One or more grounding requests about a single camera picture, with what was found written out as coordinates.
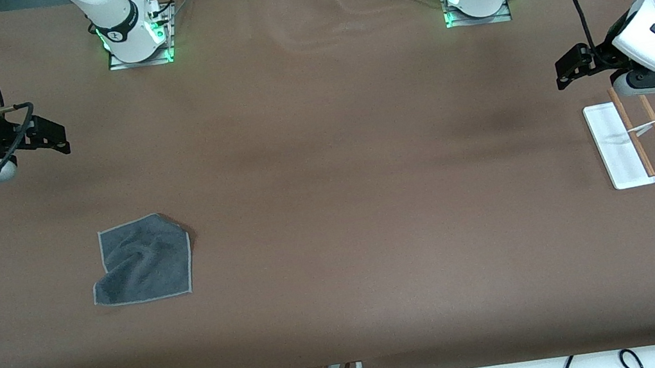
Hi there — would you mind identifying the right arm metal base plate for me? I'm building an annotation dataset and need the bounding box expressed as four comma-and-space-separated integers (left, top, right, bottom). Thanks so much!
101, 3, 180, 72

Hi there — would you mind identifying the white rack crossbar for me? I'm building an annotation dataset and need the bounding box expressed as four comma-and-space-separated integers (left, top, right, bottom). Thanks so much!
625, 121, 655, 138

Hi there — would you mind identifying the grey towel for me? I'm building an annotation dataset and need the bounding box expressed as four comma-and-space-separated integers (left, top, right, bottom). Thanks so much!
82, 209, 198, 310

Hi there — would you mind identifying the brown table cover sheet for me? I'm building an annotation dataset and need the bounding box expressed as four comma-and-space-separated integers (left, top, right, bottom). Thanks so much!
0, 0, 655, 368

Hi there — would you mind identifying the white rack base plate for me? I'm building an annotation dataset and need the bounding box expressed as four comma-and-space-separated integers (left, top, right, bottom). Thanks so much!
582, 97, 655, 194

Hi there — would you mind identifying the looped black floor cable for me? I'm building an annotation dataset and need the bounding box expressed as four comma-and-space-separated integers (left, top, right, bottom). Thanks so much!
617, 346, 647, 368

